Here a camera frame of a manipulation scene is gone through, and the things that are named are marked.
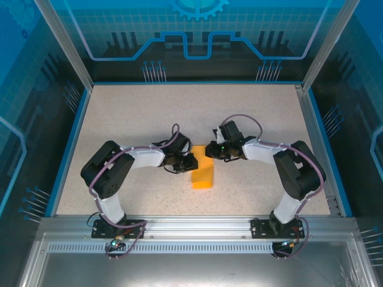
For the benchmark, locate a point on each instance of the orange square paper sheet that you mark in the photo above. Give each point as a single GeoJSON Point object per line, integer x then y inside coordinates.
{"type": "Point", "coordinates": [203, 179]}

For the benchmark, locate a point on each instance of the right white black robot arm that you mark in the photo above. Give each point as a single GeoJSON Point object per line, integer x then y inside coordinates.
{"type": "Point", "coordinates": [296, 173]}

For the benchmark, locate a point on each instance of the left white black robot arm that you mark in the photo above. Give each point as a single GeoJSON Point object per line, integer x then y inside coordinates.
{"type": "Point", "coordinates": [107, 170]}

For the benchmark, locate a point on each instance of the brushed metal panel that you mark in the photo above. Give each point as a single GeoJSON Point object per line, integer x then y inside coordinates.
{"type": "Point", "coordinates": [194, 272]}

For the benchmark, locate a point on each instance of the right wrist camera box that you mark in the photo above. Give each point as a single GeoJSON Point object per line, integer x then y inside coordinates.
{"type": "Point", "coordinates": [218, 137]}

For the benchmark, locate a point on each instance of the aluminium mounting rail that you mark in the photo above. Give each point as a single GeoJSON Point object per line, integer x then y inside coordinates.
{"type": "Point", "coordinates": [194, 227]}

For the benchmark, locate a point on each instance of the aluminium side rail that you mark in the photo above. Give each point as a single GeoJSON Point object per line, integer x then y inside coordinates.
{"type": "Point", "coordinates": [308, 119]}

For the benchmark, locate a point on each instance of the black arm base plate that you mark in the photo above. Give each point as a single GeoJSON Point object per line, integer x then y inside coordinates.
{"type": "Point", "coordinates": [258, 228]}
{"type": "Point", "coordinates": [100, 231]}

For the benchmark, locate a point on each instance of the aluminium frame post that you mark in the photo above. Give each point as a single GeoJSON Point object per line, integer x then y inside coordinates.
{"type": "Point", "coordinates": [67, 45]}
{"type": "Point", "coordinates": [327, 45]}

